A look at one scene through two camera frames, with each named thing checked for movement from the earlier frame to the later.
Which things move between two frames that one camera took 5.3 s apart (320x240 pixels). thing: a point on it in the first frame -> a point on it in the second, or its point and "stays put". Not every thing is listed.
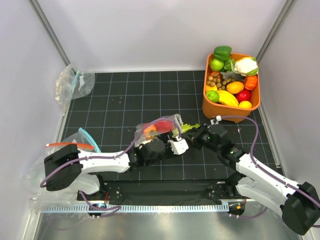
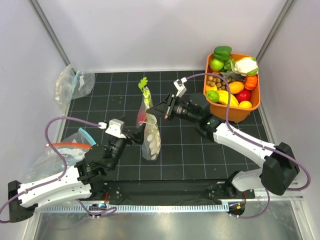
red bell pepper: (164, 125) -> (142, 117)
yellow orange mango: (235, 87) stays put
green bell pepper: (222, 52) stays put
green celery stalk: (184, 128) -> (146, 93)
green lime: (213, 96) stays put
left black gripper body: (167, 152) -> (117, 148)
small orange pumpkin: (250, 82) stays put
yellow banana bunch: (227, 99) stays put
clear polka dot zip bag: (149, 130) -> (151, 140)
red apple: (244, 95) stays put
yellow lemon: (245, 104) stays put
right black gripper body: (201, 138) -> (182, 109)
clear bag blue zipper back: (70, 85) stays put
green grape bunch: (228, 64) stays put
